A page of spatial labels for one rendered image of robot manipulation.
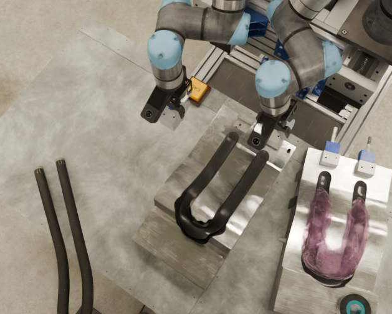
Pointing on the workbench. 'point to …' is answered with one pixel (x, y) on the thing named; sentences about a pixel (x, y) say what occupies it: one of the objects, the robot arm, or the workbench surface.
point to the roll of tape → (345, 301)
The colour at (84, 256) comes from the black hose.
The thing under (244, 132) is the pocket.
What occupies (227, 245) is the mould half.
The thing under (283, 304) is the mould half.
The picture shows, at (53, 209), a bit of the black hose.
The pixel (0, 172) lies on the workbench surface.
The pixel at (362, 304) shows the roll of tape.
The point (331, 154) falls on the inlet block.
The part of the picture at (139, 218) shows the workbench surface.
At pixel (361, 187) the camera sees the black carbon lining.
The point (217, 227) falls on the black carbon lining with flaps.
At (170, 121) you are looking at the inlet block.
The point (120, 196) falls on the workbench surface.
